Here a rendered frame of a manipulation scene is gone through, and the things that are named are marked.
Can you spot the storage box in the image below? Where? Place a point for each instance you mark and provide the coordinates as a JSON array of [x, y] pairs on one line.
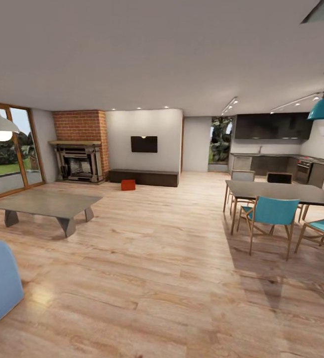
[[128, 185]]

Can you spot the wood fireplace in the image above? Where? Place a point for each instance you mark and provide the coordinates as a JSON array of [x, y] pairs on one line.
[[79, 163]]

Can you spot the cabinet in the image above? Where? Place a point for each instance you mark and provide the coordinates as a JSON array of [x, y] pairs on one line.
[[291, 126], [253, 126], [170, 179]]

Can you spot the wall mounted tv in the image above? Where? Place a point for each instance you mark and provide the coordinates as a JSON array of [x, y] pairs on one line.
[[144, 144]]

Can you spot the fixed window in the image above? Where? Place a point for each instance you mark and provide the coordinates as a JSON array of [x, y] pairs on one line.
[[220, 141]]

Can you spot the door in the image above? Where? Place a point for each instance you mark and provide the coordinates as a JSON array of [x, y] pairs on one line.
[[20, 163]]

